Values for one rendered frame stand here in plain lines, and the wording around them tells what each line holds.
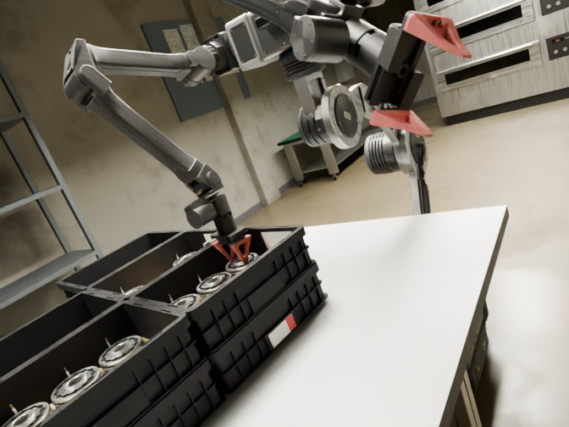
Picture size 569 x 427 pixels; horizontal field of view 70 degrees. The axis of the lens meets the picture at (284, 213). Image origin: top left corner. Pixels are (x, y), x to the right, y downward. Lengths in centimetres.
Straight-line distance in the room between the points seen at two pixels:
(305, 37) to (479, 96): 577
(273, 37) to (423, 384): 101
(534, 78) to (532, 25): 62
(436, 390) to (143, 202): 370
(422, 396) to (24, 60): 381
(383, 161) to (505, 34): 456
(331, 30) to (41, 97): 358
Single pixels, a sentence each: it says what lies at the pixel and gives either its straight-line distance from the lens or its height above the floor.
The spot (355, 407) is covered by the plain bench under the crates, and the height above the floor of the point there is 70.
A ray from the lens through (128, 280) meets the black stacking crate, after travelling 145.
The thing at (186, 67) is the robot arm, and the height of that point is 143.
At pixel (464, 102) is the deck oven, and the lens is 636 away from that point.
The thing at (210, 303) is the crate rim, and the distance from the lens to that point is 90.
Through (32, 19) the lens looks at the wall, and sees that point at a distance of 428.
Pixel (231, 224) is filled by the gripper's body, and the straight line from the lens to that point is 116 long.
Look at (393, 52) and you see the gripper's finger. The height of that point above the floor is 127.
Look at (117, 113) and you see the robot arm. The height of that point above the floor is 136.
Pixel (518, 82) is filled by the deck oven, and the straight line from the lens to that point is 622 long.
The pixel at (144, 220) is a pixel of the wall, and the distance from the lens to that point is 422.
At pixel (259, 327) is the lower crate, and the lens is 101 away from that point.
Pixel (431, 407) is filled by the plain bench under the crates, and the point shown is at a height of 70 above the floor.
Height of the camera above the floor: 127
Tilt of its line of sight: 16 degrees down
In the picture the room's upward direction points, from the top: 21 degrees counter-clockwise
